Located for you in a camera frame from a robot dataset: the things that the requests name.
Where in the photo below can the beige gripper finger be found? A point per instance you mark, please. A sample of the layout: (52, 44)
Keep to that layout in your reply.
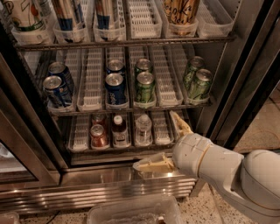
(181, 127)
(155, 163)

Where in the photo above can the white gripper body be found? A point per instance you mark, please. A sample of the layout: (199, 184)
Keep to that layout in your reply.
(189, 153)

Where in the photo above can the brown bottle white cap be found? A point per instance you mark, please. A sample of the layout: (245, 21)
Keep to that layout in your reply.
(120, 133)

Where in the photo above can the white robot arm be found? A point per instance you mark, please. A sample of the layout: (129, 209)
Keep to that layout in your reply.
(250, 184)

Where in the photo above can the clear water bottle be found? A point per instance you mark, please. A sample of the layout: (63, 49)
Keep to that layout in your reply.
(143, 130)

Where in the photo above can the open fridge door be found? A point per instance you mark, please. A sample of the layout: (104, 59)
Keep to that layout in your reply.
(247, 73)

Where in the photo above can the stainless steel fridge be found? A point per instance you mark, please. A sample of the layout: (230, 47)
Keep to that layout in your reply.
(49, 163)

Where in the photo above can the clear plastic bin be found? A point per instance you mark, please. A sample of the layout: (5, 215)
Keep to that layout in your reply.
(143, 210)

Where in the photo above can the front right green can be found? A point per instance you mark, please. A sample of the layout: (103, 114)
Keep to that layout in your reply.
(200, 85)

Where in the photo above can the front centre green can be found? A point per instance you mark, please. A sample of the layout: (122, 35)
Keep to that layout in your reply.
(145, 87)

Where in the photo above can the front red soda can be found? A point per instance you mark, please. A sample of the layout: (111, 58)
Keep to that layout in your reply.
(99, 140)

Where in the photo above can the red soda can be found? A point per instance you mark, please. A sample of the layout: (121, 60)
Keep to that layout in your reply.
(99, 119)
(99, 140)

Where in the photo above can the rear right green can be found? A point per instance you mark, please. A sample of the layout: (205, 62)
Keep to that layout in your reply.
(193, 65)

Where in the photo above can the rear red soda can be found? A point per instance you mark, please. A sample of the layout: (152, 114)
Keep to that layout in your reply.
(99, 119)

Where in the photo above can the rear centre green can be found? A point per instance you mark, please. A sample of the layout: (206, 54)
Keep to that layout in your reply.
(143, 65)

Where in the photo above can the front centre blue can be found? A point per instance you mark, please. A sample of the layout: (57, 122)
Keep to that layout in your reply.
(114, 83)

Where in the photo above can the rear centre blue can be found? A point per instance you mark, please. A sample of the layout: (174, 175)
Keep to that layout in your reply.
(115, 66)

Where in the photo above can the gold tall can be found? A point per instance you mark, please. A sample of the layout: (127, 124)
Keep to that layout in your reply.
(181, 12)

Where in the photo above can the front left blue can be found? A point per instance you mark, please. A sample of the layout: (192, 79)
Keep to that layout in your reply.
(57, 91)

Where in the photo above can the rear left blue can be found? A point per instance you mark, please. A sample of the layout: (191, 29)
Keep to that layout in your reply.
(61, 70)

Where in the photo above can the blue orange tall can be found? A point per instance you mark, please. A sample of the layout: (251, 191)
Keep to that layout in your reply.
(106, 12)

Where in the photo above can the small clear container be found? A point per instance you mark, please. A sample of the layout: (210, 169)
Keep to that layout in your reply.
(9, 218)

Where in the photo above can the blue striped tall can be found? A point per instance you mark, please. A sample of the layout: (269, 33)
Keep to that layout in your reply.
(69, 14)

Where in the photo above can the white green tall can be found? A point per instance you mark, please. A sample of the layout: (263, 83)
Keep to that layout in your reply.
(24, 15)

